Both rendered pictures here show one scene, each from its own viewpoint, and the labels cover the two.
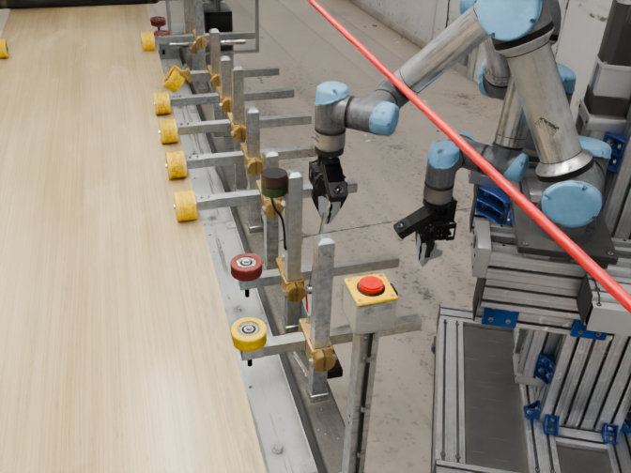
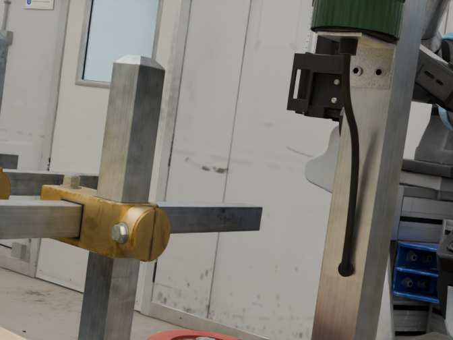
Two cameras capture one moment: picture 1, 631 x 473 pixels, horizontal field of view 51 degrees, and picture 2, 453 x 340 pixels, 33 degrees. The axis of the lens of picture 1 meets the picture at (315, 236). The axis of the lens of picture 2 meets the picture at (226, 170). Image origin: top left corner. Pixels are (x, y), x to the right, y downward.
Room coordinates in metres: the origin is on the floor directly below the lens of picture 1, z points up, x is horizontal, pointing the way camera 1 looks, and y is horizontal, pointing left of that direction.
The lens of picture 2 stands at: (0.95, 0.45, 1.05)
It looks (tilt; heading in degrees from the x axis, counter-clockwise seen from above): 3 degrees down; 325
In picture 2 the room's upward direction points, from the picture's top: 8 degrees clockwise
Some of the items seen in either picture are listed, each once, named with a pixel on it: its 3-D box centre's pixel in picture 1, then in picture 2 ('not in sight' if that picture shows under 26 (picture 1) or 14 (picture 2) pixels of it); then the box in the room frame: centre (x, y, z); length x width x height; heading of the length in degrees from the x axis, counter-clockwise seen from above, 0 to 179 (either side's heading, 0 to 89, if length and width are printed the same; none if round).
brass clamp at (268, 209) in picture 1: (269, 198); (102, 221); (1.61, 0.13, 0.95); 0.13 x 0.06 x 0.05; 17
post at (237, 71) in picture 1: (238, 134); not in sight; (2.07, 0.27, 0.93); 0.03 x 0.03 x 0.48; 17
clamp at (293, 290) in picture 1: (288, 279); not in sight; (1.37, 0.06, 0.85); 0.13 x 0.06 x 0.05; 17
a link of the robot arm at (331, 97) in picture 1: (332, 108); not in sight; (1.46, -0.03, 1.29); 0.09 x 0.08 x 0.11; 68
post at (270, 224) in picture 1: (270, 226); (107, 309); (1.59, 0.13, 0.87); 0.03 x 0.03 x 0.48; 17
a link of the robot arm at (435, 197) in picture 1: (437, 191); not in sight; (1.51, -0.31, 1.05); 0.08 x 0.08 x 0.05
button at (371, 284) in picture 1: (371, 286); not in sight; (0.86, -0.09, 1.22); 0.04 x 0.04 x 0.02
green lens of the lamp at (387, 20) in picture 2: (273, 187); (356, 17); (1.34, 0.10, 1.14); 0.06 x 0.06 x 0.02
